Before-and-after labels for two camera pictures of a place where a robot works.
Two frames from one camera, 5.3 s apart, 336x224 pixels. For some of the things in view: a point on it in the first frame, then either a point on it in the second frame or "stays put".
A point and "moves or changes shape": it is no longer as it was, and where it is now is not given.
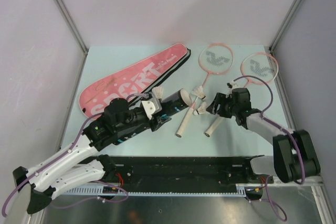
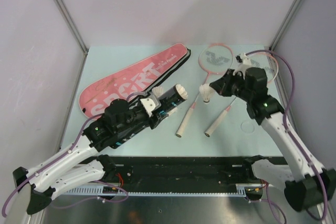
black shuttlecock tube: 175,101 moves or changes shape
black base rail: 176,176 stays put
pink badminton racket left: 216,59 stays put
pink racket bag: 142,77 stays put
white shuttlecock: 199,92 → 206,92
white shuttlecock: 201,109 → 182,91
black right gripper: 220,98 → 221,86
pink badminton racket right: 257,68 stays put
